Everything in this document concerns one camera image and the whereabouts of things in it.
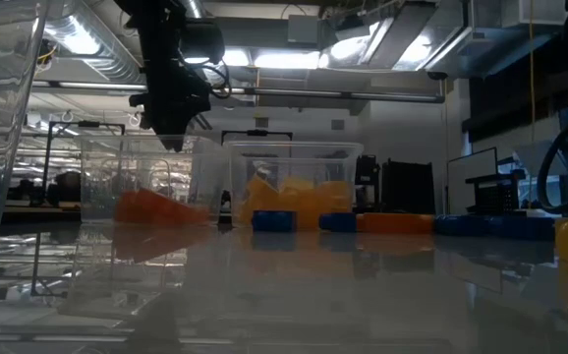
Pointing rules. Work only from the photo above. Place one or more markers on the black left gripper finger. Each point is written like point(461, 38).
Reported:
point(172, 142)

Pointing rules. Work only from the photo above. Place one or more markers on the blue toy block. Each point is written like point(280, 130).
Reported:
point(458, 225)
point(274, 221)
point(338, 222)
point(515, 228)

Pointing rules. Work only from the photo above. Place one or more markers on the orange wedge toy block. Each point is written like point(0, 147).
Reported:
point(394, 223)

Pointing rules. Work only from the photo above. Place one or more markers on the clear plastic bin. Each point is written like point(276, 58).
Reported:
point(117, 167)
point(313, 157)
point(4, 123)

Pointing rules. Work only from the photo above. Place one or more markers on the ceiling light panel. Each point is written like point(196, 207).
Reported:
point(286, 60)
point(236, 58)

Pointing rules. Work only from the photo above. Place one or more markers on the fluorescent light strip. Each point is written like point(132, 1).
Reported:
point(92, 86)

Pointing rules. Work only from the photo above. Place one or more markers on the grey ceiling box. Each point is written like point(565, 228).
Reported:
point(303, 29)

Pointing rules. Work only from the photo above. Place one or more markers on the long grey ceiling pipe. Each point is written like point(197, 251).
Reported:
point(338, 94)

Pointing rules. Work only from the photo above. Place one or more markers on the black tall rack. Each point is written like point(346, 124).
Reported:
point(368, 182)

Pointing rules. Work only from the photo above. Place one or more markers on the black cabinet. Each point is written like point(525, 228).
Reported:
point(407, 187)

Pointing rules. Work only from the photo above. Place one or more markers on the white board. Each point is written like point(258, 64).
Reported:
point(473, 177)

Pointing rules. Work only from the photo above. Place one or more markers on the black equipment stand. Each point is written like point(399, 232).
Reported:
point(495, 196)

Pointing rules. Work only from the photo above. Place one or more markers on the white angled panel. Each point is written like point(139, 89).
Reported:
point(539, 157)

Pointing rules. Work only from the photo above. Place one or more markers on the white ceiling box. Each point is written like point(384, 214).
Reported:
point(534, 12)

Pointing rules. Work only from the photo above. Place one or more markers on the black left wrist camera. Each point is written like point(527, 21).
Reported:
point(203, 41)

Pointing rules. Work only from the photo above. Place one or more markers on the black station frame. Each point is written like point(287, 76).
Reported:
point(87, 125)
point(257, 132)

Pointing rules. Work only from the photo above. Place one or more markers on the round silver ventilation duct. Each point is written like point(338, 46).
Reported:
point(196, 7)

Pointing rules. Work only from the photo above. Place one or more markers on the large silver ventilation duct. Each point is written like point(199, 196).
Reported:
point(87, 49)

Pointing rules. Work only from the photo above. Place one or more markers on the angled silver ceiling duct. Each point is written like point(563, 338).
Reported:
point(402, 34)

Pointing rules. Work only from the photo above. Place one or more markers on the black dome camera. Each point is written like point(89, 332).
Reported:
point(437, 75)

